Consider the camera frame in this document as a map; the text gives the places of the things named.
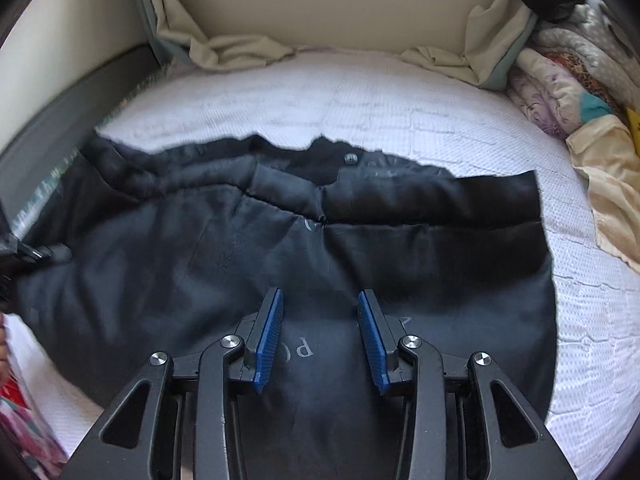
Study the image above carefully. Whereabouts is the dark navy padded coat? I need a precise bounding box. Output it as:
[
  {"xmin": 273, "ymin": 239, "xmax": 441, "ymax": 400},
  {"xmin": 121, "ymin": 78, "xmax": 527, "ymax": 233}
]
[{"xmin": 11, "ymin": 136, "xmax": 556, "ymax": 479}]

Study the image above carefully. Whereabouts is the green floral bed sheet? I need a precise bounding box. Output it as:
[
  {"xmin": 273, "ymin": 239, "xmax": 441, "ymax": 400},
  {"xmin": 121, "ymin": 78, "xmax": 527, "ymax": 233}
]
[{"xmin": 8, "ymin": 58, "xmax": 177, "ymax": 241}]

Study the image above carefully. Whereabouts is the grey padded headboard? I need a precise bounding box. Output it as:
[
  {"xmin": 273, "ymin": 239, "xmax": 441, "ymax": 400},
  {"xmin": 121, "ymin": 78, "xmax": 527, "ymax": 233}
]
[{"xmin": 0, "ymin": 41, "xmax": 162, "ymax": 221}]

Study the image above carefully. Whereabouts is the white quilted bed cover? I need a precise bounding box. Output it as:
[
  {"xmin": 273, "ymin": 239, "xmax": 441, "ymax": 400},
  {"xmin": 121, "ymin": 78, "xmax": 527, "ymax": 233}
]
[{"xmin": 10, "ymin": 51, "xmax": 639, "ymax": 479}]

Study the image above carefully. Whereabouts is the cream folded blanket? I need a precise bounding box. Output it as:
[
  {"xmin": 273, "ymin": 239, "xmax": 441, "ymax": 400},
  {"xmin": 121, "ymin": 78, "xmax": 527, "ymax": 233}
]
[{"xmin": 566, "ymin": 115, "xmax": 639, "ymax": 271}]

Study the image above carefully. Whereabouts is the pink floral folded quilt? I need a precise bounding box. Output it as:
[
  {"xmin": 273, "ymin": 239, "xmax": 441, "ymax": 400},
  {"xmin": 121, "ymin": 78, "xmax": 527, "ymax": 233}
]
[{"xmin": 506, "ymin": 48, "xmax": 613, "ymax": 141}]

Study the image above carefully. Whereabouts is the beige right curtain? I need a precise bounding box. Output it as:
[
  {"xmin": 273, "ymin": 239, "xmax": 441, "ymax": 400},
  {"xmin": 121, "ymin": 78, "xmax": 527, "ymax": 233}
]
[{"xmin": 400, "ymin": 0, "xmax": 536, "ymax": 90}]

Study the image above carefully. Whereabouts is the yellow patterned pillow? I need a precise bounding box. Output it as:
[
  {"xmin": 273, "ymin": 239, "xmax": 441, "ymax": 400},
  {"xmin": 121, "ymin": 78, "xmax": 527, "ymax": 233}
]
[{"xmin": 626, "ymin": 107, "xmax": 640, "ymax": 156}]

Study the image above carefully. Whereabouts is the grey dotted folded quilt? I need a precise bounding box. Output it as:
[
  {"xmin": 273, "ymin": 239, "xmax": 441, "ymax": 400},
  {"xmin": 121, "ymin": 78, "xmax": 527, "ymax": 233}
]
[{"xmin": 532, "ymin": 0, "xmax": 639, "ymax": 112}]

